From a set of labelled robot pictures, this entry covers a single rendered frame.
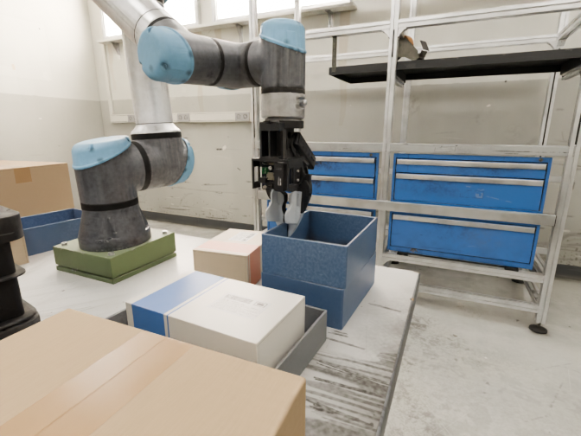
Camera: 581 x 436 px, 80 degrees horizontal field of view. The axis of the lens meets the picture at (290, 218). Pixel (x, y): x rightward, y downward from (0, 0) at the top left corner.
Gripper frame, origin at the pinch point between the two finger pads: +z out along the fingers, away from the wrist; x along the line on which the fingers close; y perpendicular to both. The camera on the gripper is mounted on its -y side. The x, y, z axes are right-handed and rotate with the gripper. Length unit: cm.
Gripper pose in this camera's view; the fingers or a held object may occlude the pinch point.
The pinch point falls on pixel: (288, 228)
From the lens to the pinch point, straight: 67.3
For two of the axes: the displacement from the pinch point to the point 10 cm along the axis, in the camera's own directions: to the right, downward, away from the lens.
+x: 9.0, 1.1, -4.3
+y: -4.4, 2.2, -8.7
